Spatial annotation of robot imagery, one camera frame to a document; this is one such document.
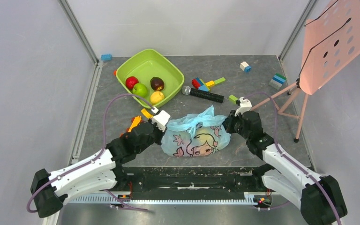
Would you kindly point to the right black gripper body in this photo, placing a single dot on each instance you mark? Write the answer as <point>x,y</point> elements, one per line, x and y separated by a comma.
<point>231,121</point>

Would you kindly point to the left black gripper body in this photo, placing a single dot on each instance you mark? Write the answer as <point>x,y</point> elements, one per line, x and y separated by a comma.
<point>156,137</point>

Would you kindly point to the light blue printed plastic bag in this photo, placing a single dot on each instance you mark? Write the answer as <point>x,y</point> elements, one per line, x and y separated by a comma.
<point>195,135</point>

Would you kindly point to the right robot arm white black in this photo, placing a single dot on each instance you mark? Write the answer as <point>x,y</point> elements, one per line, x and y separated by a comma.
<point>318,197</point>

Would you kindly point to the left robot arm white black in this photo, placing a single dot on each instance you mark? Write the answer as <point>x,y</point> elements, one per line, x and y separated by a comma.
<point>50,191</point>

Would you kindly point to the yellow fake fruit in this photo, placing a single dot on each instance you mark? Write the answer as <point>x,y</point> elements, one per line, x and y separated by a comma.
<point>156,97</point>

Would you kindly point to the green fake apple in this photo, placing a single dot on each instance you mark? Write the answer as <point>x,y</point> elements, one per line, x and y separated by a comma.
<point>140,89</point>

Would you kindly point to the dark purple fake fruit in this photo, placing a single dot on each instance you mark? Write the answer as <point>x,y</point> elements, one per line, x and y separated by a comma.
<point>157,84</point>

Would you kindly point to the red fake apple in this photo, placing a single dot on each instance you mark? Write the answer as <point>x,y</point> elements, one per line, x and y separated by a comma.
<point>130,82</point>

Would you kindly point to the orange toy car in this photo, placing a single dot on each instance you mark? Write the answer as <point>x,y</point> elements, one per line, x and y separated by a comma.
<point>135,121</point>

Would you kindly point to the yellow curved toy block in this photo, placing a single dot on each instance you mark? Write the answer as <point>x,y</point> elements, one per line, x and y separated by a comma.
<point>146,114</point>

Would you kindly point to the small green toy block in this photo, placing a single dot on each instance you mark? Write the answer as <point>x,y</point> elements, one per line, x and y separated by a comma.
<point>233,99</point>

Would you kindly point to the grey blue green block stack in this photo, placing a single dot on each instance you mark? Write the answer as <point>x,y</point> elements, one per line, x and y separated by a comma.
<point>277,81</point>

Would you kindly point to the black toy microphone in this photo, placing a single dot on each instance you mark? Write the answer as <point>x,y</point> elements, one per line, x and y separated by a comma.
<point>187,90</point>

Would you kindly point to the white blue toy block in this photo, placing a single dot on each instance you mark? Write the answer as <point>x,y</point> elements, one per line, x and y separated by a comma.
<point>245,67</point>

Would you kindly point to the multicolour toy block stack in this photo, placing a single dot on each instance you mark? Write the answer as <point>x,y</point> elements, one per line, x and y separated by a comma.
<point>199,84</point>

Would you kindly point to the pink music stand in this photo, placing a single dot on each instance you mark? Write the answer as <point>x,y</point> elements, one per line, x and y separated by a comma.
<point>331,41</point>

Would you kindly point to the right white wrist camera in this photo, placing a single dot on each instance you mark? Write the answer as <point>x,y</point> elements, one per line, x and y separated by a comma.
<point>244,106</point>

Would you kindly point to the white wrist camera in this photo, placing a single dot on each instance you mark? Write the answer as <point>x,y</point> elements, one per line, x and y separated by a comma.
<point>160,118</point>
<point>244,106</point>

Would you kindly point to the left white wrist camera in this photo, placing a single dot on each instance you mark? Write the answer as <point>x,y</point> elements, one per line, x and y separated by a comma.
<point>160,118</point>

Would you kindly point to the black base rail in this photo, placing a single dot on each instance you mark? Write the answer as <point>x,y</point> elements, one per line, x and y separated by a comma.
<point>191,183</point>

